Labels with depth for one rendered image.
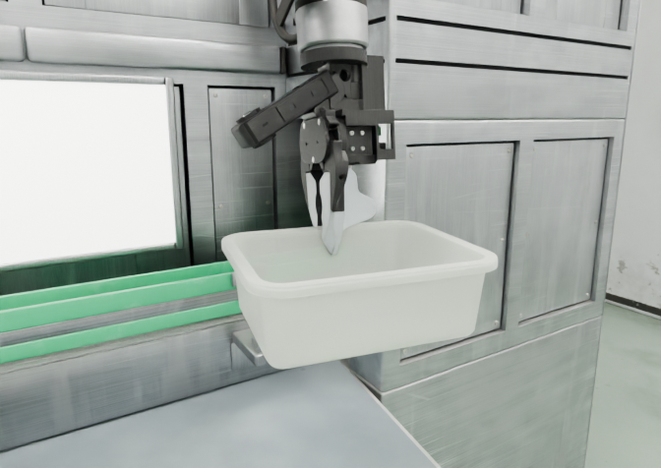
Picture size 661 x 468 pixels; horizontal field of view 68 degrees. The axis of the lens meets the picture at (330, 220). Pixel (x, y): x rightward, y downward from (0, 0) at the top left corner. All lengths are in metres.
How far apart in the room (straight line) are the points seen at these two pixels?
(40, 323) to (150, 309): 0.16
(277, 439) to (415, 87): 0.61
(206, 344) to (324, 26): 0.61
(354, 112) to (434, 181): 0.42
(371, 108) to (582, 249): 0.88
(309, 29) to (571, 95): 0.76
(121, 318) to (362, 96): 0.56
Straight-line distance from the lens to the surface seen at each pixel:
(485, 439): 1.24
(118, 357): 0.90
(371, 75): 0.55
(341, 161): 0.49
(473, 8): 0.96
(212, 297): 0.93
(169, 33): 1.06
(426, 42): 0.88
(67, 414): 0.93
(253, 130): 0.49
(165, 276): 0.97
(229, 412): 0.92
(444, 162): 0.92
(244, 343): 0.89
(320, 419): 0.89
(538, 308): 1.24
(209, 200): 1.08
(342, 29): 0.52
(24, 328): 0.89
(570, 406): 1.47
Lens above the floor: 1.24
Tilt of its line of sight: 12 degrees down
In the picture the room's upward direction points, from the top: straight up
